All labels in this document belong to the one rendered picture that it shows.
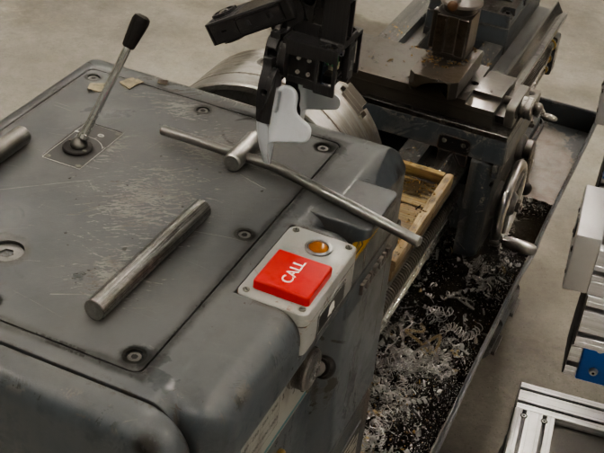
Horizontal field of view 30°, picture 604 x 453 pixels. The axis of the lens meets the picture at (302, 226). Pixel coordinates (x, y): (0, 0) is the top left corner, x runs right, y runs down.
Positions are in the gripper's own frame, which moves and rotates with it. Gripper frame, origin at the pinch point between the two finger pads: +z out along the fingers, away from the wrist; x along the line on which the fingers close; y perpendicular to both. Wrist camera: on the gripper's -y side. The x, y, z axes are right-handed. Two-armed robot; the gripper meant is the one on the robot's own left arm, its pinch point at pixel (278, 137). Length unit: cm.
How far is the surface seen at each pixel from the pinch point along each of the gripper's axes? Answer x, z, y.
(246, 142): 0.1, 2.0, -3.8
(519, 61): 129, 44, 2
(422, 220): 51, 39, 6
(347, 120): 25.8, 10.5, -0.9
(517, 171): 89, 47, 13
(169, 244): -20.9, 2.4, -1.8
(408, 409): 41, 71, 12
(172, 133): -1.9, 2.6, -12.3
